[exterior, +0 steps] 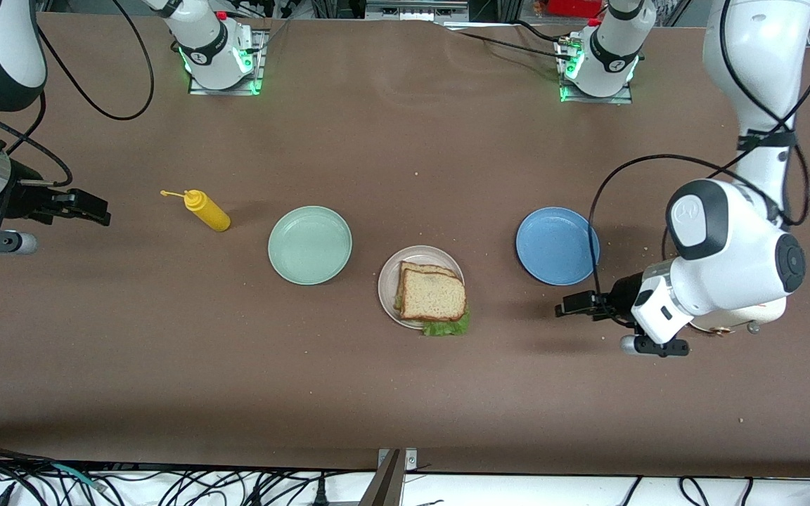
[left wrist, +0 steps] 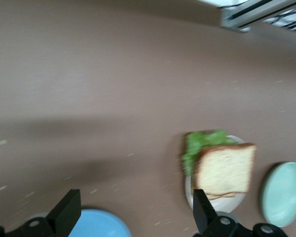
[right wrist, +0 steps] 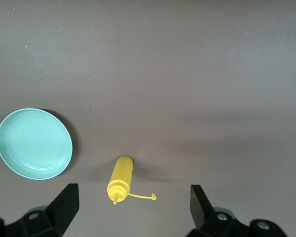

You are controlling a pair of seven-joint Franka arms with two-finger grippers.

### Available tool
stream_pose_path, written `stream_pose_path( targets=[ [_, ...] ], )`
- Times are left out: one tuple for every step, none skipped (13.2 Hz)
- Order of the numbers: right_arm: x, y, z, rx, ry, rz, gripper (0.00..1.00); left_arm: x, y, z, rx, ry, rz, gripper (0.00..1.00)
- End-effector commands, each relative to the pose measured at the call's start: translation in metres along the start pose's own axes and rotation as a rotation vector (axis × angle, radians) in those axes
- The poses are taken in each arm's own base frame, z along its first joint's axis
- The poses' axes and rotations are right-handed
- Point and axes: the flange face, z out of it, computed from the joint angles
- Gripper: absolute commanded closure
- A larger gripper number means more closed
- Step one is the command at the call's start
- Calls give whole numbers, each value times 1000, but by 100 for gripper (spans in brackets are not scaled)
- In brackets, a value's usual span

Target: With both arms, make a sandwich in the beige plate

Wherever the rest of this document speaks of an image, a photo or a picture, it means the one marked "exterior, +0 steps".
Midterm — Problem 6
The yellow mustard squeeze bottle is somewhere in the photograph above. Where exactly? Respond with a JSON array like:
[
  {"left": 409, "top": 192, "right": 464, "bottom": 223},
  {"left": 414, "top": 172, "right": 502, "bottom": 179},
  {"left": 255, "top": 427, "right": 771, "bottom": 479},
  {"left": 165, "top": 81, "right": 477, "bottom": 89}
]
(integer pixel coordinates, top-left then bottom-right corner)
[{"left": 160, "top": 188, "right": 231, "bottom": 233}]

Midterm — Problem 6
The green lettuce leaf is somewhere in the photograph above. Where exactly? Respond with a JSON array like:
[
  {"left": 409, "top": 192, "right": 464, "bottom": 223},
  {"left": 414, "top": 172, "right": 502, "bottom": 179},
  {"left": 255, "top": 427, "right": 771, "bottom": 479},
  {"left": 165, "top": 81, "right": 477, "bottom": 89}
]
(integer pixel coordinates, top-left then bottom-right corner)
[{"left": 395, "top": 295, "right": 470, "bottom": 337}]

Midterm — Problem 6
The brown bread slice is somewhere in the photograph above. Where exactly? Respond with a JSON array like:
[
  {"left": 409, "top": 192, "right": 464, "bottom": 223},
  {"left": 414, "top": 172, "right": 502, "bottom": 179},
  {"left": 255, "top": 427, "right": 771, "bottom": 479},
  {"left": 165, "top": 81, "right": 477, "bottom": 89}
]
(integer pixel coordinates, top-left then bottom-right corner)
[
  {"left": 399, "top": 267, "right": 467, "bottom": 323},
  {"left": 398, "top": 261, "right": 463, "bottom": 282}
]

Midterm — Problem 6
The blue plate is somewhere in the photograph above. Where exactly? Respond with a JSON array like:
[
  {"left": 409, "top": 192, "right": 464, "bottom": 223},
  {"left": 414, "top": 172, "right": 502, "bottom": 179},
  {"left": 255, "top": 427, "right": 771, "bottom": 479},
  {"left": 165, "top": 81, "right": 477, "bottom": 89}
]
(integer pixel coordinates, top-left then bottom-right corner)
[{"left": 515, "top": 207, "right": 600, "bottom": 287}]

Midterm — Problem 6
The beige plate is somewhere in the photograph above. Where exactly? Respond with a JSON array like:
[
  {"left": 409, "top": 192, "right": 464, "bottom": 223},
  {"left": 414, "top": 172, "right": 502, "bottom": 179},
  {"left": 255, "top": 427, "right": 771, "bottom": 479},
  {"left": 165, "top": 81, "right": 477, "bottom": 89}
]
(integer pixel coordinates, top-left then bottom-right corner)
[{"left": 378, "top": 245, "right": 465, "bottom": 330}]

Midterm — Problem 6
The mint green plate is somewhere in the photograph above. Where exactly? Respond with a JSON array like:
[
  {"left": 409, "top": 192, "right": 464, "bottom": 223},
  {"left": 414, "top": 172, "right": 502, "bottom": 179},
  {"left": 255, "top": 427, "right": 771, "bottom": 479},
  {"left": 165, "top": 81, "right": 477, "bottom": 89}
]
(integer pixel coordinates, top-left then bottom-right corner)
[{"left": 268, "top": 205, "right": 353, "bottom": 286}]

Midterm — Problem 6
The white toaster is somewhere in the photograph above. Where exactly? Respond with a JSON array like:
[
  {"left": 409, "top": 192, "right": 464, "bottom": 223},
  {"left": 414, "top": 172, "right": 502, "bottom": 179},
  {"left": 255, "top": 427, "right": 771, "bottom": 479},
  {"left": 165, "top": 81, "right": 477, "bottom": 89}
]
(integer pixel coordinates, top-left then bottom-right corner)
[{"left": 690, "top": 295, "right": 788, "bottom": 337}]

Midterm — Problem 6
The grey metal beam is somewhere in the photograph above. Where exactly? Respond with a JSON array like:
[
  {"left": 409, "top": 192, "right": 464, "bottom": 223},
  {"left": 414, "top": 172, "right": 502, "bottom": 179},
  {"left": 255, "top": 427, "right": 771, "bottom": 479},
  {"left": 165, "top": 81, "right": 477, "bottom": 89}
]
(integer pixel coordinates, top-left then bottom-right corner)
[{"left": 358, "top": 450, "right": 406, "bottom": 506}]

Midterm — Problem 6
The red background box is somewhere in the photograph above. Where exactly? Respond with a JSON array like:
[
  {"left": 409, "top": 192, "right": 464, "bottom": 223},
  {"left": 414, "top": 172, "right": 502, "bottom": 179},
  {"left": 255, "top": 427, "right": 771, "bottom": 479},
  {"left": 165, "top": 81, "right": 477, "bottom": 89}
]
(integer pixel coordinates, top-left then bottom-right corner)
[{"left": 544, "top": 0, "right": 606, "bottom": 18}]

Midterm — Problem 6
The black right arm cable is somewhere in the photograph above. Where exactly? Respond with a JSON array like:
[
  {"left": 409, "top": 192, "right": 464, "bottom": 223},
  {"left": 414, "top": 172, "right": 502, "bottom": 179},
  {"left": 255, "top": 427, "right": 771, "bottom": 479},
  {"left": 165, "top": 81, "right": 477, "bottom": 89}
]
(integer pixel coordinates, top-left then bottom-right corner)
[{"left": 0, "top": 0, "right": 155, "bottom": 189}]

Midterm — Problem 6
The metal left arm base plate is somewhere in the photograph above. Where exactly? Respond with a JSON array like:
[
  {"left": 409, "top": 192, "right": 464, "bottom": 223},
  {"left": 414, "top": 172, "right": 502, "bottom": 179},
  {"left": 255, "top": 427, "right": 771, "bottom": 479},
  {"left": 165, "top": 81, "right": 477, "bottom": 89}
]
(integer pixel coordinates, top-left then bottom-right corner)
[{"left": 558, "top": 35, "right": 635, "bottom": 105}]

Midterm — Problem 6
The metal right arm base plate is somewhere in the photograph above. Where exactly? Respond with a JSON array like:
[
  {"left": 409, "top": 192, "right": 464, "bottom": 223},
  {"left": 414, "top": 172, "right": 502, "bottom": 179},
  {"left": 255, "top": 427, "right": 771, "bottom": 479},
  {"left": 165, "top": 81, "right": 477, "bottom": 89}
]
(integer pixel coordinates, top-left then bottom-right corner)
[{"left": 188, "top": 28, "right": 266, "bottom": 96}]

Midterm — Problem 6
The metal table edge bracket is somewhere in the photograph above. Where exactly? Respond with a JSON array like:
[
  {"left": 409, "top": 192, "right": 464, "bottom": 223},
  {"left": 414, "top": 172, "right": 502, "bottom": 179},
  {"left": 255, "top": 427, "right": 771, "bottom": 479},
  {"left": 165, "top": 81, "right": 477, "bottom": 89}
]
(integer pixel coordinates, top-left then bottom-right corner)
[{"left": 377, "top": 448, "right": 418, "bottom": 473}]

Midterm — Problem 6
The teal floor cable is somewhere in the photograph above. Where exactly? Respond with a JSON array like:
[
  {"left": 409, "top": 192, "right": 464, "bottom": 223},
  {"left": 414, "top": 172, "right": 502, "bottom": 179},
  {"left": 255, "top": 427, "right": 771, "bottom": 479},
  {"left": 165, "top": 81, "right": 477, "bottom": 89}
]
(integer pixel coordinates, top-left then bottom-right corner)
[{"left": 50, "top": 462, "right": 107, "bottom": 491}]

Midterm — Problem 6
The black table power cable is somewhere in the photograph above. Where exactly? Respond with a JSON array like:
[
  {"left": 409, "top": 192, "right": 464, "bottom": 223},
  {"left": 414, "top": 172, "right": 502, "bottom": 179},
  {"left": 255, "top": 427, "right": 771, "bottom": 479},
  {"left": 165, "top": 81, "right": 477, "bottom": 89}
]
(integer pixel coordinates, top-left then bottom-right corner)
[
  {"left": 447, "top": 28, "right": 574, "bottom": 61},
  {"left": 507, "top": 20, "right": 566, "bottom": 46}
]

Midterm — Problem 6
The aluminium frame profile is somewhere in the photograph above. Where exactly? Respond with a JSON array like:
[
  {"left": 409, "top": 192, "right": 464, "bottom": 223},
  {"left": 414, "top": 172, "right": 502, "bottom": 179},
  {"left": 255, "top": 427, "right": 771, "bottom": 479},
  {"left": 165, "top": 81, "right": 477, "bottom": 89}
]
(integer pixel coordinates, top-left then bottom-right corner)
[{"left": 365, "top": 0, "right": 470, "bottom": 23}]

